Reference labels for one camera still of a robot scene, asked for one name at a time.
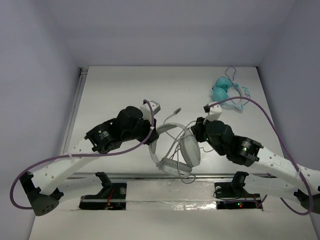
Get white headphone cable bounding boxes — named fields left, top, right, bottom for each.
left=156, top=107, right=213, bottom=185

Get white grey headphones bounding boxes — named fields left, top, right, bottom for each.
left=148, top=123, right=201, bottom=179

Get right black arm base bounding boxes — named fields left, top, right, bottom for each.
left=213, top=171, right=263, bottom=210

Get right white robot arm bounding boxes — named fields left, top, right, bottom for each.
left=191, top=117, right=320, bottom=214

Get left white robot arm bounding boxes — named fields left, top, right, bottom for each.
left=19, top=101, right=161, bottom=217

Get teal white headphones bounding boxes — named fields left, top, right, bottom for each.
left=211, top=77, right=251, bottom=111

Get white foil tape strip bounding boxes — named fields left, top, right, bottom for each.
left=125, top=179, right=217, bottom=211

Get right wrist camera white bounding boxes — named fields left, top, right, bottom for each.
left=203, top=102, right=222, bottom=125

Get aluminium rail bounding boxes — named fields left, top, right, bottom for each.
left=67, top=172, right=276, bottom=180

